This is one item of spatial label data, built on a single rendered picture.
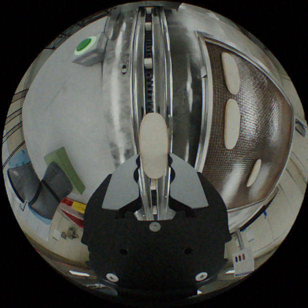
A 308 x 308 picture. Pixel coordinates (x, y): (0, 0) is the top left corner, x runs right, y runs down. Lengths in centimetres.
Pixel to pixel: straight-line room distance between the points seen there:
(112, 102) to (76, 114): 14
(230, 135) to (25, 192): 51
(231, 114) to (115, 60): 24
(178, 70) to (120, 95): 14
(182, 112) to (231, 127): 11
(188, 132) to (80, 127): 29
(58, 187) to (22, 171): 17
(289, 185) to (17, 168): 385
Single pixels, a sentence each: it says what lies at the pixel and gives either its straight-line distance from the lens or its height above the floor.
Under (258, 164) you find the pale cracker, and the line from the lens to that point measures 32.
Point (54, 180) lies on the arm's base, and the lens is 40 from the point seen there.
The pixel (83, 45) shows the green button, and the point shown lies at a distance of 26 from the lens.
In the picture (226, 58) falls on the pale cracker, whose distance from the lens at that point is 23.
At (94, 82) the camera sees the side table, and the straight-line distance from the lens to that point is 28.
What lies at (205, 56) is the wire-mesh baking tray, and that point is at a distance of 21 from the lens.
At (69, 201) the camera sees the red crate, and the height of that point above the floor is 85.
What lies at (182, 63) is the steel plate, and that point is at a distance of 26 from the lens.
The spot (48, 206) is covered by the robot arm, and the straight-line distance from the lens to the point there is 39.
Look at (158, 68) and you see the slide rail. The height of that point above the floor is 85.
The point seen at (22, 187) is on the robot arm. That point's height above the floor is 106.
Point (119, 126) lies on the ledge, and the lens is 20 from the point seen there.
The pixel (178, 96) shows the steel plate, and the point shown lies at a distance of 24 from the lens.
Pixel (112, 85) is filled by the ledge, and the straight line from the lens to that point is 21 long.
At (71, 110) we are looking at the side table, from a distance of 33.
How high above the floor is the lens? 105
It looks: 61 degrees down
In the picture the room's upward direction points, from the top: 177 degrees clockwise
